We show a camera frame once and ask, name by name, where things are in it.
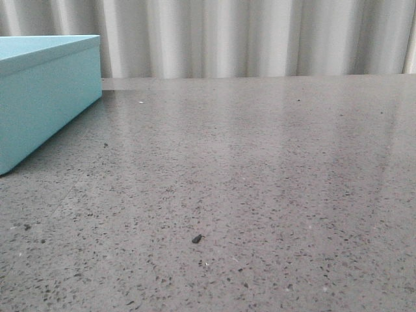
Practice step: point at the small black debris piece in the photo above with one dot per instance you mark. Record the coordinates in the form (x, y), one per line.
(197, 239)

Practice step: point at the white pleated curtain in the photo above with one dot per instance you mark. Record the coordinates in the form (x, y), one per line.
(217, 39)

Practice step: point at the light blue storage box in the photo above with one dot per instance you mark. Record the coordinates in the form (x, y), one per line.
(46, 81)

